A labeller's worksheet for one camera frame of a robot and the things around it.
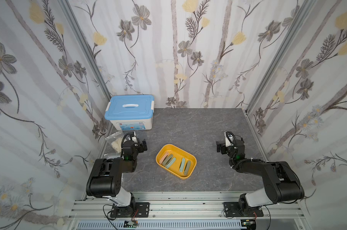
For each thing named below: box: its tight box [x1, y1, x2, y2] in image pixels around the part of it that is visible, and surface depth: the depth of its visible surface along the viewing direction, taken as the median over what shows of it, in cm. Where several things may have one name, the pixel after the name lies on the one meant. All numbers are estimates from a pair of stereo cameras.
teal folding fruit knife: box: [179, 157, 186, 173], surface depth 92 cm
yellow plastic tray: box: [155, 143, 197, 180], surface depth 93 cm
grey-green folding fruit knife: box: [161, 154, 174, 167], surface depth 93 cm
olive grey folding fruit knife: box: [184, 160, 191, 176], surface depth 90 cm
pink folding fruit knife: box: [159, 151, 170, 165], surface depth 95 cm
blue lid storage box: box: [104, 94, 155, 131], surface depth 101 cm
